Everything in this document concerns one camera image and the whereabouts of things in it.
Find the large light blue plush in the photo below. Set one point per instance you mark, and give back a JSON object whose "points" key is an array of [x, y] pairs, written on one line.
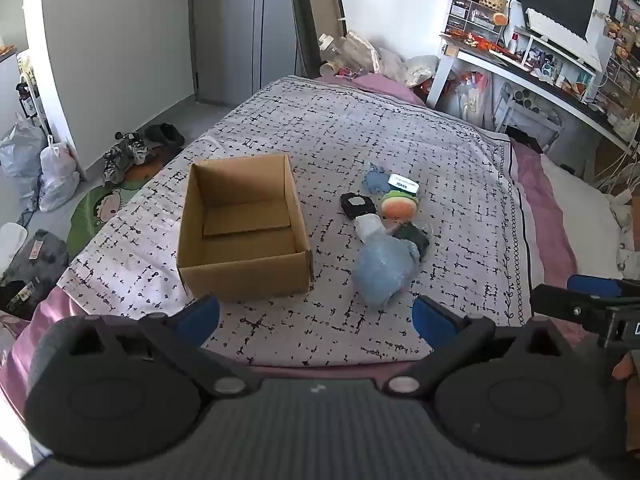
{"points": [[382, 270]]}

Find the pair of dark shoes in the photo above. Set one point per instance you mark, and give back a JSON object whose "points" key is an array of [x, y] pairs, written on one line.
{"points": [[165, 135]]}

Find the small yellow cup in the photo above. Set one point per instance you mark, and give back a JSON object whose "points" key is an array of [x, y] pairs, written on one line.
{"points": [[327, 68]]}

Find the wicker basket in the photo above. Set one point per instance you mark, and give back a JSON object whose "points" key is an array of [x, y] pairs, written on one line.
{"points": [[492, 0]]}

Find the clear plastic bottle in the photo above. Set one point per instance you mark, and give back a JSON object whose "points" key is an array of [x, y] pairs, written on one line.
{"points": [[332, 52]]}

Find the white keyboard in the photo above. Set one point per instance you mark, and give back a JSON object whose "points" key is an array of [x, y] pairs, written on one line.
{"points": [[552, 27]]}

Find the grey white plastic bag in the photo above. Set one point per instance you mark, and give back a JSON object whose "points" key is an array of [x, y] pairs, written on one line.
{"points": [[20, 155]]}

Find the white plastic bag red print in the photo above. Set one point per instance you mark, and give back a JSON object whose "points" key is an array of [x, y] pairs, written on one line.
{"points": [[57, 175]]}

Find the dark glass bottle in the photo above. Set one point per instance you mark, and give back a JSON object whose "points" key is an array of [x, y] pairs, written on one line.
{"points": [[25, 100]]}

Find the white grey cloth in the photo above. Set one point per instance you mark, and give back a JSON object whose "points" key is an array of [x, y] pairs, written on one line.
{"points": [[370, 225]]}

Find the green cartoon floor mat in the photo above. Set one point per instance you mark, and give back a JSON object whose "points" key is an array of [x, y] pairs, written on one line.
{"points": [[95, 210]]}

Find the white metal rack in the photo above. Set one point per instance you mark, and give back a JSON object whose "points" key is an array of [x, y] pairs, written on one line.
{"points": [[530, 110]]}

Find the pile of clear plastic bags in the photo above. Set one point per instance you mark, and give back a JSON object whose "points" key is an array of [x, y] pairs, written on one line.
{"points": [[395, 62]]}

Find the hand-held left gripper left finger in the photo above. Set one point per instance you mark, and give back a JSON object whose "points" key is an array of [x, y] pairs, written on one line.
{"points": [[200, 317]]}

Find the grey fabric bag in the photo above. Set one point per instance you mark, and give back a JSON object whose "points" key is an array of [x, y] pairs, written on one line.
{"points": [[35, 265]]}

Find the flattened cardboard box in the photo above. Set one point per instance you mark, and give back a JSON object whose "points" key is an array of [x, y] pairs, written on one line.
{"points": [[320, 15]]}

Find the dark green cloth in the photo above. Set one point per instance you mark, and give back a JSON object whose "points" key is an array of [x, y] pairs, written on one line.
{"points": [[412, 240]]}

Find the black cloth white label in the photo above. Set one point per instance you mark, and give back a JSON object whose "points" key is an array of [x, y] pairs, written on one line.
{"points": [[359, 211]]}

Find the clear drawer organizer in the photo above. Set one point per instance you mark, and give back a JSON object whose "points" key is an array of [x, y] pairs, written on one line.
{"points": [[472, 17]]}

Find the grey wardrobe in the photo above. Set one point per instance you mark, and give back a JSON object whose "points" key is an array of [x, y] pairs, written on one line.
{"points": [[235, 25]]}

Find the white desk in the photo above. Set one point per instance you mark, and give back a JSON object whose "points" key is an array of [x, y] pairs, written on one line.
{"points": [[505, 67]]}

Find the black and white printed blanket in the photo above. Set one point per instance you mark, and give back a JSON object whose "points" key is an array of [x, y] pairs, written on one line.
{"points": [[350, 130]]}

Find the brown cardboard box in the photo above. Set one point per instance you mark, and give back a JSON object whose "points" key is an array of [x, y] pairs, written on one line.
{"points": [[250, 275]]}

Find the white desk riser shelf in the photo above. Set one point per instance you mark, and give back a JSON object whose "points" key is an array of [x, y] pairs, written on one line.
{"points": [[575, 50]]}

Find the pair of grey sneakers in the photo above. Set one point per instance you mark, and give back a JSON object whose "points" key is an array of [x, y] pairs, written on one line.
{"points": [[122, 157]]}

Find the red and white packaging bags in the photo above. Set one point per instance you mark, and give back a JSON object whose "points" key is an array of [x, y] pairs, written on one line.
{"points": [[462, 92]]}

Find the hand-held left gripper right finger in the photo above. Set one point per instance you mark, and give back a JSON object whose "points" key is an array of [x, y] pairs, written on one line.
{"points": [[430, 317]]}

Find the small blue fuzzy cloth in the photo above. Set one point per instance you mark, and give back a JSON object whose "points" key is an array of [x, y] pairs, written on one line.
{"points": [[375, 180]]}

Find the person's right hand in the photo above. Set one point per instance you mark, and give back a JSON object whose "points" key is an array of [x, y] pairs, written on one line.
{"points": [[622, 367]]}

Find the white pillow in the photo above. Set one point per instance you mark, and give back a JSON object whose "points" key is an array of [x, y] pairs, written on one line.
{"points": [[580, 210]]}

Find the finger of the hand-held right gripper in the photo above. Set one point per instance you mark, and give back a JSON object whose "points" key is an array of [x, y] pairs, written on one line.
{"points": [[595, 285], [560, 305]]}

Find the burger plush toy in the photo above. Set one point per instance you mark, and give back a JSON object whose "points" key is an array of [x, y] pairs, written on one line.
{"points": [[398, 205]]}

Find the shelf of small figurines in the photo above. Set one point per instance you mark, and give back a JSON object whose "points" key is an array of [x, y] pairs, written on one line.
{"points": [[622, 60]]}

